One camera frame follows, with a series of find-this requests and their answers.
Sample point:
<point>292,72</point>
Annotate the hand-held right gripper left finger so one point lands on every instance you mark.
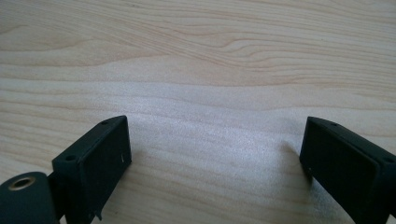
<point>93,174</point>

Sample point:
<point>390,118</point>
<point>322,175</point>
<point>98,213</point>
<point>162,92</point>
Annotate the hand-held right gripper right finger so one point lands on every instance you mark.
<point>345,168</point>

